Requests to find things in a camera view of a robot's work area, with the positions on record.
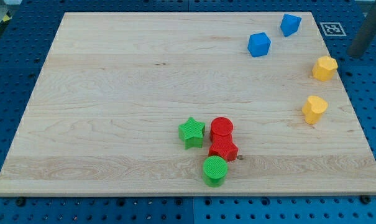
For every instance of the yellow heart block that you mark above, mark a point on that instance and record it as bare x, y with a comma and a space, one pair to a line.
314, 108

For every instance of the white fiducial marker tag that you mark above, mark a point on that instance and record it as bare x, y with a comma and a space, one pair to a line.
332, 29

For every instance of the red cylinder block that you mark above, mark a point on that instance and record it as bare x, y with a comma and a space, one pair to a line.
221, 126

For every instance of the green star block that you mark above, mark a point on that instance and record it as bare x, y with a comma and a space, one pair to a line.
191, 133

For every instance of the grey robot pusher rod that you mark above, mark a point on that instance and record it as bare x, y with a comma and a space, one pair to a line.
365, 34

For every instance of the blue cube block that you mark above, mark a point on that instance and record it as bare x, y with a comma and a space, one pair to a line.
259, 44

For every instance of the yellow hexagon block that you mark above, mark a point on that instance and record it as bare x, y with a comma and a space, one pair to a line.
324, 68

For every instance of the green cylinder block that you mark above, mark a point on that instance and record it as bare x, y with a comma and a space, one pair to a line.
215, 170

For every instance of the red star block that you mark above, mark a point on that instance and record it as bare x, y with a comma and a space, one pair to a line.
224, 147

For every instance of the blue triangular block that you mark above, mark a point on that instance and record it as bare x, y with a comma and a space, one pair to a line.
290, 24

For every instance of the wooden board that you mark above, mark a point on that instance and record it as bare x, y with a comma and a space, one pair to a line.
103, 117

